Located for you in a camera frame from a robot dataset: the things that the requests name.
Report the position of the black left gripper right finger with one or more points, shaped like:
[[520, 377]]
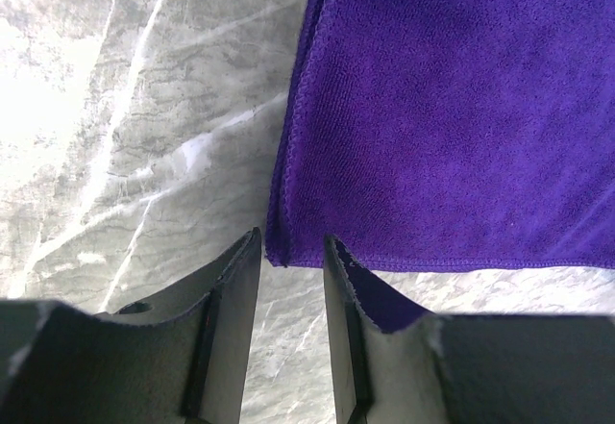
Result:
[[393, 361]]

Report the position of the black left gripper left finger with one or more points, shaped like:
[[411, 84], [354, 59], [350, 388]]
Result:
[[177, 356]]

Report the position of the purple towel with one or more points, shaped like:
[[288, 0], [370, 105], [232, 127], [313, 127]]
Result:
[[449, 135]]

